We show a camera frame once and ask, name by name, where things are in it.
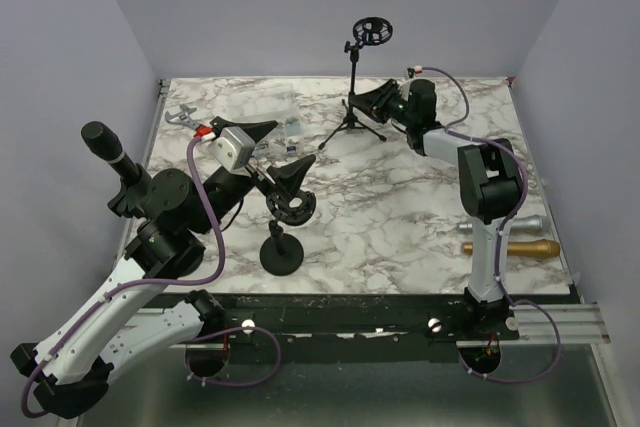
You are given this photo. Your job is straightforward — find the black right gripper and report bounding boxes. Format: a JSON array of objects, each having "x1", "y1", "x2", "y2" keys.
[{"x1": 350, "y1": 80, "x2": 414, "y2": 129}]

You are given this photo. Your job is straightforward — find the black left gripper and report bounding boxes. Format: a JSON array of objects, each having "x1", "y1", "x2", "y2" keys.
[{"x1": 192, "y1": 122, "x2": 315, "y2": 235}]

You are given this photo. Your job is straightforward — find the black tripod microphone stand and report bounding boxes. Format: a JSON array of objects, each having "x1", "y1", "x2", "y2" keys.
[{"x1": 318, "y1": 17, "x2": 393, "y2": 151}]

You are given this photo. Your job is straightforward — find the silver microphone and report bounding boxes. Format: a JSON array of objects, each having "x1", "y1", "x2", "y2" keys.
[{"x1": 456, "y1": 215, "x2": 551, "y2": 233}]

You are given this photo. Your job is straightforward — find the gold microphone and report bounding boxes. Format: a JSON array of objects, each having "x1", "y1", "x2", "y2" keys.
[{"x1": 460, "y1": 240, "x2": 561, "y2": 257}]

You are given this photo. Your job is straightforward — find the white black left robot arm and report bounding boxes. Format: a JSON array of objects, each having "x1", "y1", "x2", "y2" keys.
[{"x1": 11, "y1": 118, "x2": 316, "y2": 419}]

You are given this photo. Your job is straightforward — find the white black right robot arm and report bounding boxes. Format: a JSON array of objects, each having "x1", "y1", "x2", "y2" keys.
[{"x1": 348, "y1": 78, "x2": 524, "y2": 339}]

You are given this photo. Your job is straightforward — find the black microphone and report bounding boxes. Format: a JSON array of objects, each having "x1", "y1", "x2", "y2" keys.
[{"x1": 81, "y1": 121, "x2": 148, "y2": 187}]

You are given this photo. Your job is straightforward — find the clear plastic screw organizer box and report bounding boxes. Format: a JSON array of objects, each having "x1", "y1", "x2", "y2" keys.
[{"x1": 226, "y1": 83, "x2": 304, "y2": 158}]

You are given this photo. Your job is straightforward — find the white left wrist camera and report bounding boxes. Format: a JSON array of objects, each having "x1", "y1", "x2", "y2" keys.
[{"x1": 202, "y1": 126, "x2": 256, "y2": 173}]

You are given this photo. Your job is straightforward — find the red handled adjustable wrench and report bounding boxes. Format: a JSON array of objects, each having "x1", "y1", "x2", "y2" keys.
[{"x1": 164, "y1": 104, "x2": 212, "y2": 137}]

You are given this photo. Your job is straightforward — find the black round-base shock mount stand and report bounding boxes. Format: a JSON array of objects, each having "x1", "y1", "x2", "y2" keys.
[{"x1": 259, "y1": 190, "x2": 316, "y2": 277}]

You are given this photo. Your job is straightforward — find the black front mounting rail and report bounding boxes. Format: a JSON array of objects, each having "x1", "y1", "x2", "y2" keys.
[{"x1": 185, "y1": 294, "x2": 519, "y2": 369}]

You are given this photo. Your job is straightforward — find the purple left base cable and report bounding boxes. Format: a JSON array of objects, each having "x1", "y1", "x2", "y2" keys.
[{"x1": 185, "y1": 324, "x2": 282, "y2": 388}]

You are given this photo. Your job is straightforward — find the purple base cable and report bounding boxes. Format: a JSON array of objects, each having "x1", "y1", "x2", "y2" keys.
[
  {"x1": 457, "y1": 299, "x2": 562, "y2": 386},
  {"x1": 185, "y1": 324, "x2": 282, "y2": 388}
]

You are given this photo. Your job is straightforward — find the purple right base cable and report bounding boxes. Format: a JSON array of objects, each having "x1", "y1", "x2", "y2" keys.
[{"x1": 457, "y1": 299, "x2": 562, "y2": 386}]

